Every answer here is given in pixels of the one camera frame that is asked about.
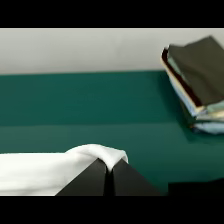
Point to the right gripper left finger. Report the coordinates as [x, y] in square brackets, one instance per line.
[89, 182]

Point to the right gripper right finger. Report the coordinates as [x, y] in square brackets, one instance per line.
[129, 182]

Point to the white garment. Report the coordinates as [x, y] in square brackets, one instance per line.
[36, 173]

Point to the light blue garment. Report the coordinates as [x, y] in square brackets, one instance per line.
[208, 126]

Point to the cream garment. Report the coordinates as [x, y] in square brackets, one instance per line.
[186, 96]

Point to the dark red garment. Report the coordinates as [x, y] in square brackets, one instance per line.
[180, 80]

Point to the pale green garment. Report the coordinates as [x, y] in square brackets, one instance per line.
[217, 107]

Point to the dark grey garment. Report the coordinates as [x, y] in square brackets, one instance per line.
[200, 66]

